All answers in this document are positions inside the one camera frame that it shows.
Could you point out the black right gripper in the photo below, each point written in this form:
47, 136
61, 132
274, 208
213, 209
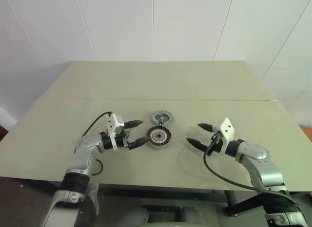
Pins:
215, 143

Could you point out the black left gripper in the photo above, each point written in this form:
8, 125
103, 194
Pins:
123, 140

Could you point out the round motor with copper windings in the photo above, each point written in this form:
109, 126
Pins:
158, 138

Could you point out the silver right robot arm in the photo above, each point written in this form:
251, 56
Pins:
258, 156

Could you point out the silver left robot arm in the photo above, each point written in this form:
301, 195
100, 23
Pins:
84, 144

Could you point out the round silver motor cover plate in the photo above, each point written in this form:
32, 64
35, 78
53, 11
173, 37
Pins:
161, 118

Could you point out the grey rounded shape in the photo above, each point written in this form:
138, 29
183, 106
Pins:
143, 218

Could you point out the orange object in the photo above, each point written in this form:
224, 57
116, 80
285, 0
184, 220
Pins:
307, 132

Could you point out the dark red object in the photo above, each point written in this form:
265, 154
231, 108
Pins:
3, 133

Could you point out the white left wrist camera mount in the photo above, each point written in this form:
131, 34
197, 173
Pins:
116, 123

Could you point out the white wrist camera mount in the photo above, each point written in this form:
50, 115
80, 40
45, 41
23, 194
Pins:
225, 128
116, 123

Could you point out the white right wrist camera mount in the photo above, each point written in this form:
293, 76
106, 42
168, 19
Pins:
225, 128

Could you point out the grey metal table frame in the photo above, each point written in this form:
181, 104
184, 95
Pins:
170, 194

